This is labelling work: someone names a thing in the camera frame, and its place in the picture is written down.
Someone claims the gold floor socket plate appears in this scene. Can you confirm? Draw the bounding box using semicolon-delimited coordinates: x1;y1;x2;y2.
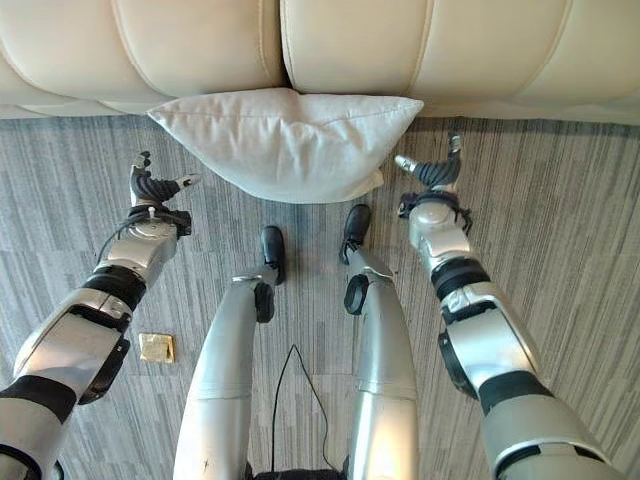
138;332;176;363

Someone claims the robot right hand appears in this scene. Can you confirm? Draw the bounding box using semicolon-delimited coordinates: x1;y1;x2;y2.
393;133;464;192

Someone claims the white square cushion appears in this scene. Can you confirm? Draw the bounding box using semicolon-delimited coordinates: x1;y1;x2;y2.
146;87;425;205

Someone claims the thin black cable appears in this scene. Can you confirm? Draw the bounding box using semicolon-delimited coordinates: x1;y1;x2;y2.
270;343;336;472

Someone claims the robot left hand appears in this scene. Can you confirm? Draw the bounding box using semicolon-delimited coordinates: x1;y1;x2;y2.
127;150;204;206

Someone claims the silver robot left leg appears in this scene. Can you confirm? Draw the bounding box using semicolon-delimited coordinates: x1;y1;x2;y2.
172;225;288;480

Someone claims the cream leather sofa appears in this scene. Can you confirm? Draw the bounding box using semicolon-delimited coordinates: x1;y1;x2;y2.
0;0;640;121

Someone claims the silver robot leg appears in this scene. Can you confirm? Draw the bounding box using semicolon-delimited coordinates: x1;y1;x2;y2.
338;203;421;480
172;225;288;480

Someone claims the silver robot right leg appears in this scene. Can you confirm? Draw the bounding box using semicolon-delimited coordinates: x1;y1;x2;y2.
338;203;421;480

